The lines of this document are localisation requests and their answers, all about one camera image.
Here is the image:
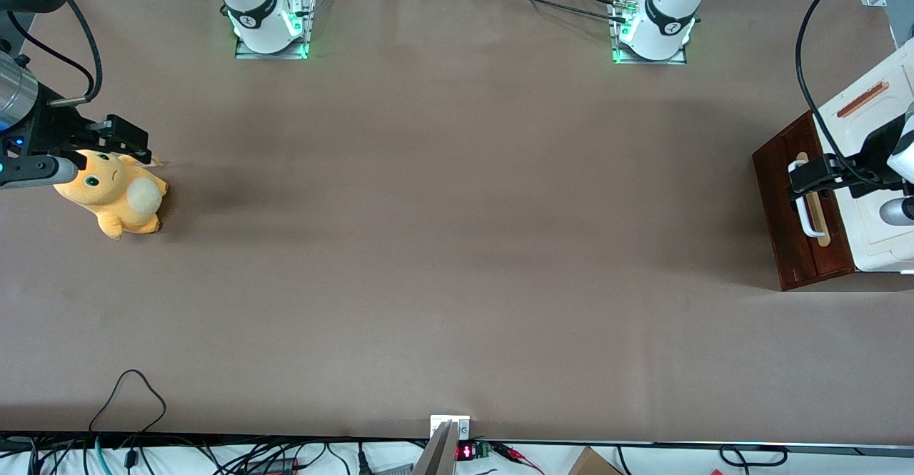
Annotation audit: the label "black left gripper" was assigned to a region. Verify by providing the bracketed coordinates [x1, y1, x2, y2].
[788, 113, 909, 199]

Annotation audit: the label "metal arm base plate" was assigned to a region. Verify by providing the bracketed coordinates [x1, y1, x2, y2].
[610, 0, 688, 66]
[234, 0, 317, 61]

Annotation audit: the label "red and black clip leads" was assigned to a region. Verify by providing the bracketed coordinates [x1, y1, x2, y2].
[493, 441, 545, 474]

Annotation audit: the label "light wood handle plate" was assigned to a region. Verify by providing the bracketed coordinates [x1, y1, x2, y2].
[795, 151, 832, 248]

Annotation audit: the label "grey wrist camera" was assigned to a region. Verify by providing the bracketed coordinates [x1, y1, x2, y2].
[880, 198, 914, 227]
[0, 155, 78, 191]

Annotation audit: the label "plain dark wood drawer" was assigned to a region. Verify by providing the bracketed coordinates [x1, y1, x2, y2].
[758, 136, 817, 281]

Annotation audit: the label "thin black looped cable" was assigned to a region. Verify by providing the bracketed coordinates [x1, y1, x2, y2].
[88, 369, 167, 436]

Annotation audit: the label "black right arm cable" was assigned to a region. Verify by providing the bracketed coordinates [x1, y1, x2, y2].
[6, 0, 104, 108]

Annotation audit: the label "white plastic box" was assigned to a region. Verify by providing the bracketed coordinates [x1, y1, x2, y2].
[814, 36, 914, 274]

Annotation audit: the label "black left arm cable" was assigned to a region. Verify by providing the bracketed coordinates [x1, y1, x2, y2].
[795, 0, 904, 190]

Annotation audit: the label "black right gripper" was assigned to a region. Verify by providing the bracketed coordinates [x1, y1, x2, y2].
[0, 84, 153, 165]

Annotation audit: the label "white drawer handle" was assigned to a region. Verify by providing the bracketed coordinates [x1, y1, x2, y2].
[788, 161, 822, 239]

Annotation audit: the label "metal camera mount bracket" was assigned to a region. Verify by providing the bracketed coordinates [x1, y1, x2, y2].
[413, 415, 472, 475]

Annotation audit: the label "black oval cable loop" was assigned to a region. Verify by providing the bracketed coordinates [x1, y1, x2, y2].
[720, 445, 788, 467]

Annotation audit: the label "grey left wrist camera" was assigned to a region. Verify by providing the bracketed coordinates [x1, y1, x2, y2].
[880, 198, 914, 227]

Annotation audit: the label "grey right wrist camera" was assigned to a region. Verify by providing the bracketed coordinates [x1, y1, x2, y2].
[0, 155, 78, 191]

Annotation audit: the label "brown cardboard piece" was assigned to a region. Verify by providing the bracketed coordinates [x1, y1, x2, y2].
[568, 446, 622, 475]

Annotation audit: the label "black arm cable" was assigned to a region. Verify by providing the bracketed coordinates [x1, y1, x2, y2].
[6, 0, 104, 108]
[795, 0, 904, 190]

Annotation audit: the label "long black table cable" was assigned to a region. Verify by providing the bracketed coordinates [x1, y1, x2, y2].
[491, 0, 633, 22]

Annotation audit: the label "orange plush toy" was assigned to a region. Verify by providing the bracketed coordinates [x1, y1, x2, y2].
[53, 149, 170, 241]

